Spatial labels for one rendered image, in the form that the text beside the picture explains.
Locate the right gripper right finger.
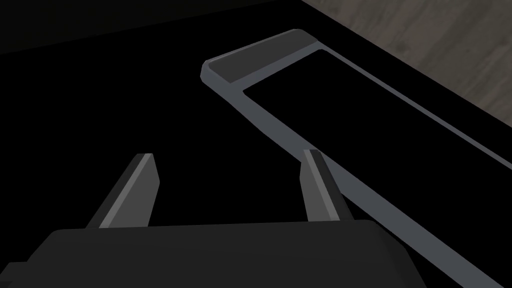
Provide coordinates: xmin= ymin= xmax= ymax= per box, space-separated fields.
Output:
xmin=299 ymin=148 xmax=355 ymax=223

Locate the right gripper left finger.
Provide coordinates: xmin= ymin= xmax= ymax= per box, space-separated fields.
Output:
xmin=85 ymin=152 xmax=161 ymax=229

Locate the grey bar handle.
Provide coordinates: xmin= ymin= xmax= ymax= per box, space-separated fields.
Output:
xmin=199 ymin=28 xmax=512 ymax=288

